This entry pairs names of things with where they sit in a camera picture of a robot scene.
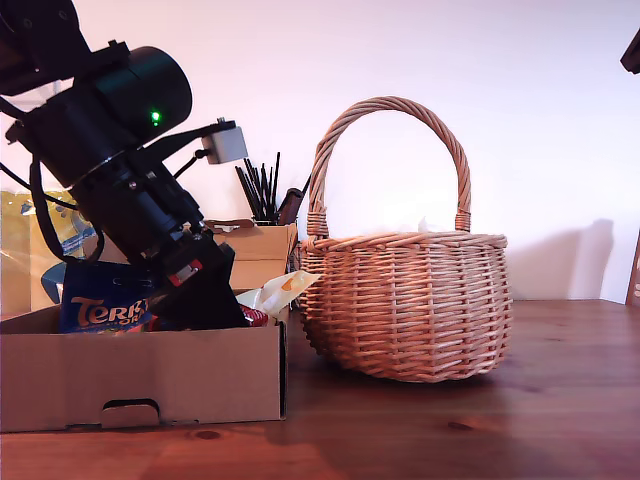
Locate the blue Terry's egg bag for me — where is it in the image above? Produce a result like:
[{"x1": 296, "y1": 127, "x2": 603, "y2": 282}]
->
[{"x1": 58, "y1": 262, "x2": 164, "y2": 335}]

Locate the brown cardboard box with lid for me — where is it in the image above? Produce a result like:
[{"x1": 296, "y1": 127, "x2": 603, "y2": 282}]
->
[{"x1": 0, "y1": 218, "x2": 299, "y2": 434}]

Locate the thin black stick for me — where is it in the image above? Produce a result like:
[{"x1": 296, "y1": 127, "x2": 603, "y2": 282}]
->
[
  {"x1": 271, "y1": 152, "x2": 283, "y2": 222},
  {"x1": 235, "y1": 167, "x2": 259, "y2": 222},
  {"x1": 243, "y1": 158, "x2": 267, "y2": 222}
]

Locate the brown handled utensil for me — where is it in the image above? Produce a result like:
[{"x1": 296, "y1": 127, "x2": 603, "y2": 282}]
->
[{"x1": 277, "y1": 174, "x2": 312, "y2": 225}]

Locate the woven wicker basket with handle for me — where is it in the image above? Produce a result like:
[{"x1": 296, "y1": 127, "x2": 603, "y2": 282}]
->
[{"x1": 298, "y1": 96, "x2": 515, "y2": 385}]

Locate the black looping arm cable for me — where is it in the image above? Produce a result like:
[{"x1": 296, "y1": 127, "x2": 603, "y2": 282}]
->
[{"x1": 28, "y1": 159, "x2": 106, "y2": 265}]

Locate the thin black camera cable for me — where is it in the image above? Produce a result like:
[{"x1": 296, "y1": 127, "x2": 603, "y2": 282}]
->
[{"x1": 173, "y1": 148, "x2": 211, "y2": 177}]

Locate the red and cream egg bag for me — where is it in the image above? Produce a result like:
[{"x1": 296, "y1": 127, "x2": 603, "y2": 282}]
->
[{"x1": 234, "y1": 269, "x2": 321, "y2": 329}]

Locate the yellow kitchen towel pack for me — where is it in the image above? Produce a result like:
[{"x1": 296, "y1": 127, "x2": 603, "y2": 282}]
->
[{"x1": 0, "y1": 189, "x2": 101, "y2": 319}]

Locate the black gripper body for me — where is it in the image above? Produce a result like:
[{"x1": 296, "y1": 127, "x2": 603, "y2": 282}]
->
[{"x1": 69, "y1": 149, "x2": 209, "y2": 266}]

